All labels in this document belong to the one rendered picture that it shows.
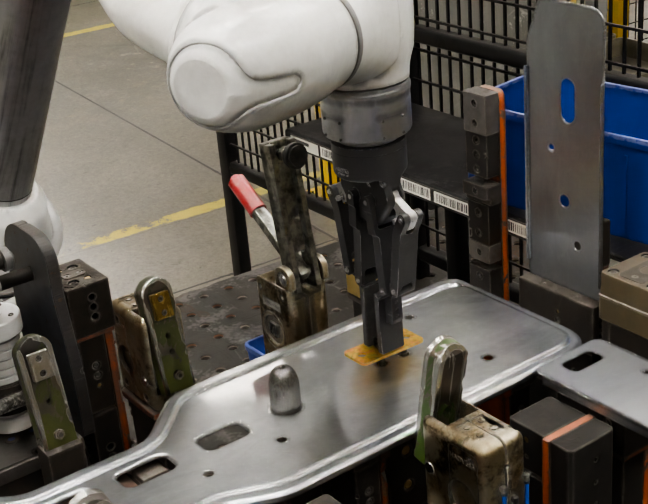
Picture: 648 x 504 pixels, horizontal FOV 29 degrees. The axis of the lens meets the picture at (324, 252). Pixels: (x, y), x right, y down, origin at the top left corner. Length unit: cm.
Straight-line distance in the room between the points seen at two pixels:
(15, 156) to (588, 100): 84
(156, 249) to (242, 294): 199
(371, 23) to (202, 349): 101
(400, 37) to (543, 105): 30
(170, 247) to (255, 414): 293
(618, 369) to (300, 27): 51
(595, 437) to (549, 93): 40
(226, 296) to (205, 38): 123
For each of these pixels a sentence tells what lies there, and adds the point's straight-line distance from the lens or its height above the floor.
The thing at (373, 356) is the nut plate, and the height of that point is 102.
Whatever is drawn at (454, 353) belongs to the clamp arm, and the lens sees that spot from 115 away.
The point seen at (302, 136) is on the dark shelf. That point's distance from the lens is 196.
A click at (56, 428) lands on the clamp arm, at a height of 101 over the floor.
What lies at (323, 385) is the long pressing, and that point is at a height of 100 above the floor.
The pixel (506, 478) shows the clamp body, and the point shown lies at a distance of 116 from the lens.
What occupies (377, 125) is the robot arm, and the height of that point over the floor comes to 128.
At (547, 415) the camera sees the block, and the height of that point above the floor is 98.
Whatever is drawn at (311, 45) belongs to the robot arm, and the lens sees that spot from 106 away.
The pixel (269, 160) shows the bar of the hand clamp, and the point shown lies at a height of 120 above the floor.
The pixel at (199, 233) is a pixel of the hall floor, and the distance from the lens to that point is 427.
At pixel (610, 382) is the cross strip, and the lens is 131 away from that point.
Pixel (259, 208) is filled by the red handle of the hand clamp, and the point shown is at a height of 112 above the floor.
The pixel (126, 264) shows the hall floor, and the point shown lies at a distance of 412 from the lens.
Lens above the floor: 167
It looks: 25 degrees down
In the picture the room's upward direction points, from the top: 5 degrees counter-clockwise
